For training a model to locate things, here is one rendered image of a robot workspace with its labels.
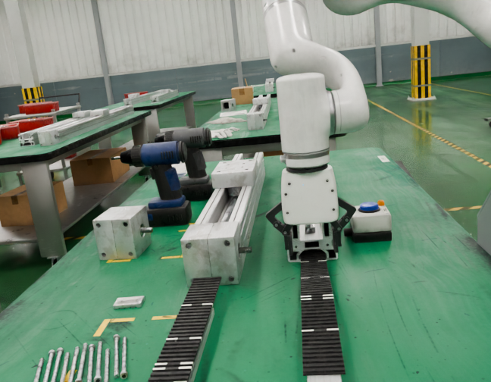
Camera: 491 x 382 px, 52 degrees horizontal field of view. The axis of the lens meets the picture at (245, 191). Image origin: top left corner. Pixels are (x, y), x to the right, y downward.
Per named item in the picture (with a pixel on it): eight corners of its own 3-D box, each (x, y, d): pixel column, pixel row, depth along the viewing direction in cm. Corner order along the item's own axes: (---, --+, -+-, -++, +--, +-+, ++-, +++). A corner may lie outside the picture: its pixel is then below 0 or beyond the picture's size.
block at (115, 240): (147, 258, 112) (140, 217, 110) (99, 260, 114) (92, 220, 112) (161, 242, 122) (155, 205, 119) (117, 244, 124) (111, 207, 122)
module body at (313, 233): (338, 259, 101) (336, 218, 99) (288, 262, 102) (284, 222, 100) (319, 170, 178) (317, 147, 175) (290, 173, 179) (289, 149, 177)
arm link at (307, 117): (329, 142, 94) (280, 147, 95) (325, 70, 91) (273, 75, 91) (337, 150, 86) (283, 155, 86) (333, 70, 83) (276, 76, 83)
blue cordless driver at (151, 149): (192, 224, 132) (181, 142, 127) (119, 230, 134) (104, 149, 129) (196, 216, 140) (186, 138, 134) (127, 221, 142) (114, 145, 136)
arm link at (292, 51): (339, 29, 107) (369, 141, 90) (264, 37, 107) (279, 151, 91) (343, -8, 99) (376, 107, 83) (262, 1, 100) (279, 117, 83)
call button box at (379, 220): (392, 241, 107) (391, 212, 105) (345, 244, 108) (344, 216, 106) (386, 228, 115) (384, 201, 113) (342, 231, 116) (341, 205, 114)
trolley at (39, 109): (70, 192, 551) (51, 98, 526) (20, 197, 552) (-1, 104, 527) (95, 171, 651) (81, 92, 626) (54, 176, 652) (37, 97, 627)
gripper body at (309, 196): (277, 167, 88) (283, 228, 91) (336, 162, 87) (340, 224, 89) (278, 158, 95) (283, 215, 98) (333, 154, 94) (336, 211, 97)
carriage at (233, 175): (254, 195, 132) (252, 170, 130) (214, 198, 133) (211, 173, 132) (259, 180, 148) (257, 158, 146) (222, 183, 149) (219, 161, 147)
